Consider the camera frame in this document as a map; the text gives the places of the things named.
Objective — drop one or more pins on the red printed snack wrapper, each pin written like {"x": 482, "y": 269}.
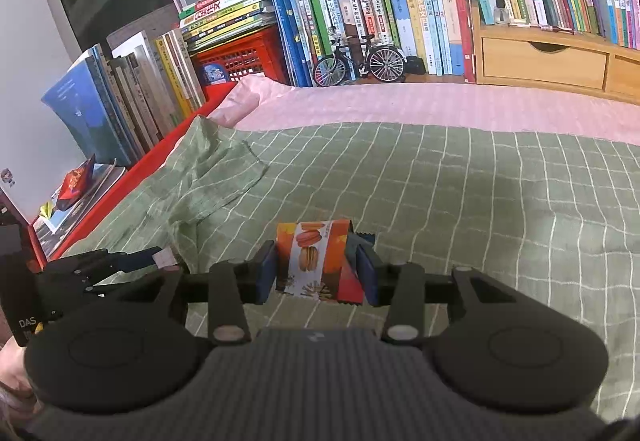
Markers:
{"x": 310, "y": 251}

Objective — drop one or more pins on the small wall sticker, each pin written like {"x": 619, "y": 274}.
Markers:
{"x": 7, "y": 177}

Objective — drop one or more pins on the pile of flat picture books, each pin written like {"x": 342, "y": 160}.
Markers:
{"x": 60, "y": 226}

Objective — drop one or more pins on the row of pale upright books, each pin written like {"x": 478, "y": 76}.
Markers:
{"x": 150, "y": 81}

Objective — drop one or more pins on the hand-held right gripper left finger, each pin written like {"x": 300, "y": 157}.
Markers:
{"x": 266, "y": 273}

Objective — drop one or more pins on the row of tall children's books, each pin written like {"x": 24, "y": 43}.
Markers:
{"x": 425, "y": 11}

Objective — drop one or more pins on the red plastic crate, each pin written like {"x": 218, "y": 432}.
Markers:
{"x": 250, "y": 51}

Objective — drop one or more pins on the black model bicycle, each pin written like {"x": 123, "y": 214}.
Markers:
{"x": 386, "y": 63}

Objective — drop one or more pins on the small pink paper scrap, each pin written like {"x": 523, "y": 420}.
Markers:
{"x": 165, "y": 258}

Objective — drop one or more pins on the red printed folded paper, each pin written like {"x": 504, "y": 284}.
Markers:
{"x": 75, "y": 186}

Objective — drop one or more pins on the green checked cloth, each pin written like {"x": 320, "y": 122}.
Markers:
{"x": 450, "y": 201}

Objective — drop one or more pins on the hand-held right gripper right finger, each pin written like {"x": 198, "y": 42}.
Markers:
{"x": 369, "y": 276}

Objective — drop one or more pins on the nail polish bottle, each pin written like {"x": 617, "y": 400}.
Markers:
{"x": 501, "y": 13}

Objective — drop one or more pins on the small black pouch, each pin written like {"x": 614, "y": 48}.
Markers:
{"x": 415, "y": 66}

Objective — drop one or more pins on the person's left hand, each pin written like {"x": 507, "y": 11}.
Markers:
{"x": 12, "y": 371}

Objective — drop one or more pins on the stack of flat colourful books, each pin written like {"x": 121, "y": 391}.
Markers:
{"x": 225, "y": 16}

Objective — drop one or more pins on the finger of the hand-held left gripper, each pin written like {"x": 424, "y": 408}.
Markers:
{"x": 115, "y": 260}
{"x": 130, "y": 283}

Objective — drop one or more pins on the wooden drawer organizer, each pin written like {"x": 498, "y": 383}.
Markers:
{"x": 540, "y": 61}

